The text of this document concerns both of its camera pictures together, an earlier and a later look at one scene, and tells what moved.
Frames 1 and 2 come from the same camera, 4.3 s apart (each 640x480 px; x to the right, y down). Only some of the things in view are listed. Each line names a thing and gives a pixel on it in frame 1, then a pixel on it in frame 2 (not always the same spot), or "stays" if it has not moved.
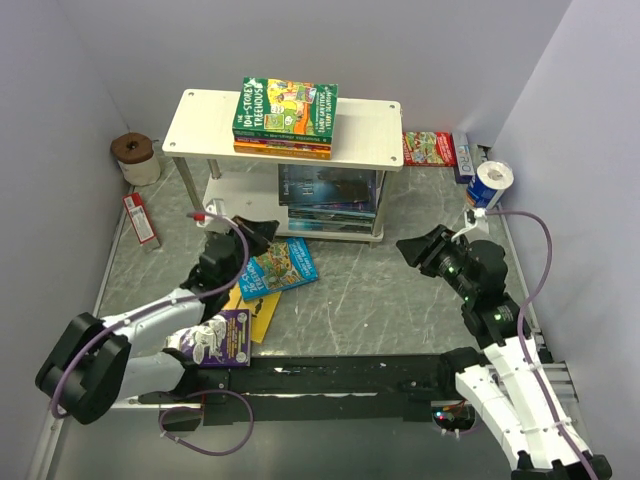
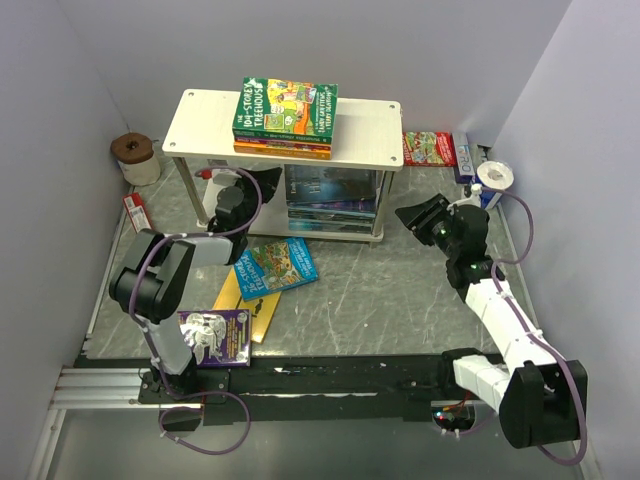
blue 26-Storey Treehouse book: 282,266 stays
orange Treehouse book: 285,150 stays
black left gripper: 259,232 -> 267,180
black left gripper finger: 420,250 -> 419,215
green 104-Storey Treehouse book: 288,110 stays
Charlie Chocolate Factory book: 286,143 stays
